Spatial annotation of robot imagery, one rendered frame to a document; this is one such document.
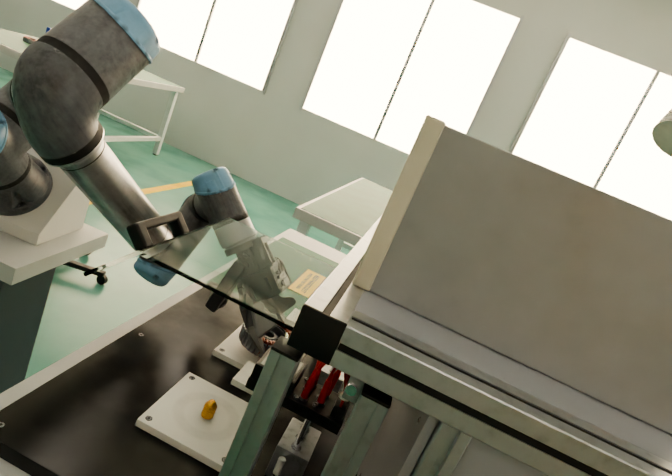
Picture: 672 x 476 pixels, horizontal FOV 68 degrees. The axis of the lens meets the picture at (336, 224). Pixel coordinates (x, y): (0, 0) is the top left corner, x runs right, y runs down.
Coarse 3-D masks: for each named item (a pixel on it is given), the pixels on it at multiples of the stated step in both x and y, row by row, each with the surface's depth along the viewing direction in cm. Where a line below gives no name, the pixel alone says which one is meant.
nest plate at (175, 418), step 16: (176, 384) 81; (192, 384) 83; (208, 384) 84; (160, 400) 76; (176, 400) 78; (192, 400) 79; (208, 400) 81; (224, 400) 82; (240, 400) 84; (144, 416) 72; (160, 416) 73; (176, 416) 75; (192, 416) 76; (224, 416) 79; (240, 416) 80; (160, 432) 71; (176, 432) 72; (192, 432) 73; (208, 432) 74; (224, 432) 75; (192, 448) 70; (208, 448) 71; (224, 448) 72; (208, 464) 70
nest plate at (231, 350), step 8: (240, 328) 105; (232, 336) 101; (224, 344) 97; (232, 344) 99; (240, 344) 100; (216, 352) 94; (224, 352) 95; (232, 352) 96; (240, 352) 97; (248, 352) 98; (224, 360) 94; (232, 360) 94; (240, 360) 95; (248, 360) 96; (256, 360) 97; (240, 368) 94
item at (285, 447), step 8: (296, 424) 77; (288, 432) 75; (296, 432) 75; (312, 432) 77; (320, 432) 77; (280, 440) 72; (288, 440) 73; (304, 440) 74; (312, 440) 75; (280, 448) 71; (288, 448) 71; (304, 448) 73; (312, 448) 73; (272, 456) 72; (288, 456) 71; (296, 456) 71; (304, 456) 71; (272, 464) 72; (288, 464) 71; (296, 464) 71; (304, 464) 71; (272, 472) 72; (288, 472) 72; (296, 472) 71
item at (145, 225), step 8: (160, 216) 68; (168, 216) 69; (176, 216) 71; (136, 224) 63; (144, 224) 64; (152, 224) 65; (160, 224) 67; (176, 224) 71; (184, 224) 72; (128, 232) 63; (136, 232) 63; (144, 232) 63; (176, 232) 72; (184, 232) 72; (136, 240) 63; (144, 240) 63; (136, 248) 63
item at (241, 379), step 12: (264, 360) 72; (240, 372) 74; (252, 372) 71; (300, 372) 73; (240, 384) 72; (252, 384) 71; (300, 384) 74; (288, 396) 70; (312, 396) 72; (336, 396) 75; (288, 408) 70; (300, 408) 70; (312, 408) 70; (324, 408) 71; (312, 420) 70; (324, 420) 69; (336, 420) 69; (300, 432) 71; (336, 432) 69; (300, 444) 72
